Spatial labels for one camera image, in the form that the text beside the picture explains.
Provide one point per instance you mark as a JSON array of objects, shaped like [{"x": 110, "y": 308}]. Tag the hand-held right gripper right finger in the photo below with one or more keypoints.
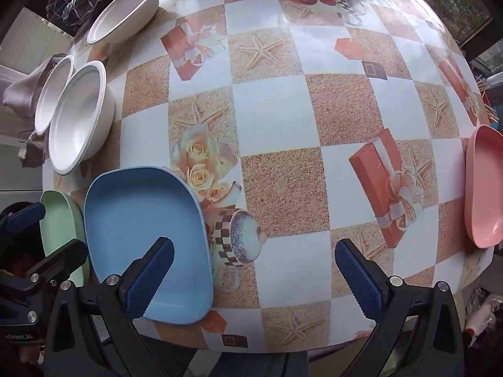
[{"x": 359, "y": 279}]

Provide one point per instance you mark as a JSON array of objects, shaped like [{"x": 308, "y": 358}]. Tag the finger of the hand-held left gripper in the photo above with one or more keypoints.
[
  {"x": 25, "y": 216},
  {"x": 59, "y": 261}
]

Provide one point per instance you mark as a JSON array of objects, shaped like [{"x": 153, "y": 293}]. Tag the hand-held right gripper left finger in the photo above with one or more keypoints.
[{"x": 151, "y": 279}]

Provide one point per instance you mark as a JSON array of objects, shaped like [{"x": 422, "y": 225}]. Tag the green plate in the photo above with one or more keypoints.
[{"x": 59, "y": 224}]

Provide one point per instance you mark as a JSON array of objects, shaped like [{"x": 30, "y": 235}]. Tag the blue plate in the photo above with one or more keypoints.
[{"x": 137, "y": 220}]

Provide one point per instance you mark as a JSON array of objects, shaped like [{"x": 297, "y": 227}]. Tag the white paper bowl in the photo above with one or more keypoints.
[
  {"x": 51, "y": 94},
  {"x": 125, "y": 8},
  {"x": 78, "y": 121}
]

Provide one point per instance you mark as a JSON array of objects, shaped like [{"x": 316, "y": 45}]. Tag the pink plate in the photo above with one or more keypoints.
[{"x": 485, "y": 188}]

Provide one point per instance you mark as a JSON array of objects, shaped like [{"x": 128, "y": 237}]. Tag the grey cloth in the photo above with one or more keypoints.
[{"x": 23, "y": 86}]

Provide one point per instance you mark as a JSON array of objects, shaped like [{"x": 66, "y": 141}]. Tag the pink fabric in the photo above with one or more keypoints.
[{"x": 485, "y": 318}]

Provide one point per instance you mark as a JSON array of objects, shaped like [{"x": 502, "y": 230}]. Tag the checkered printed tablecloth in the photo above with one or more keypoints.
[{"x": 275, "y": 125}]

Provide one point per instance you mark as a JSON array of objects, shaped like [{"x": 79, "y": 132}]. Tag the bundle of wooden sticks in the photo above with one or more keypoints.
[{"x": 487, "y": 98}]

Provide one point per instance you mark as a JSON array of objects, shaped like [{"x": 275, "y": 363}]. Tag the plaid cloth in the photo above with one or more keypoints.
[{"x": 74, "y": 0}]

